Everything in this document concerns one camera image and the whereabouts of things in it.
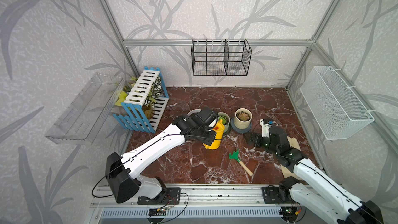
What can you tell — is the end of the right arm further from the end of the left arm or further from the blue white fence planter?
the blue white fence planter

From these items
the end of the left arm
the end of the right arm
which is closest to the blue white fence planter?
the end of the left arm

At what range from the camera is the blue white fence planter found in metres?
0.79
